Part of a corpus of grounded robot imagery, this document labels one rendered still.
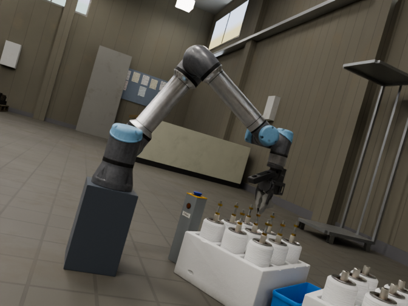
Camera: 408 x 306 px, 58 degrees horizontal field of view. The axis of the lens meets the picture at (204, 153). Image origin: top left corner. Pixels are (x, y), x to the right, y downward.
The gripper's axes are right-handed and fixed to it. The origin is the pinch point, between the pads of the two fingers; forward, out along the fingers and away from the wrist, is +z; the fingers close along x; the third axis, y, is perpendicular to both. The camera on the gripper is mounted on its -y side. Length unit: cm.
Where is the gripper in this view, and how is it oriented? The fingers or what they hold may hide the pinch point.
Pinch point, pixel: (258, 210)
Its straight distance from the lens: 155.3
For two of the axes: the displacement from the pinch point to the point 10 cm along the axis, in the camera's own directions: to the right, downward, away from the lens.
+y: 8.1, 2.3, 5.4
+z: -2.8, 9.6, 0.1
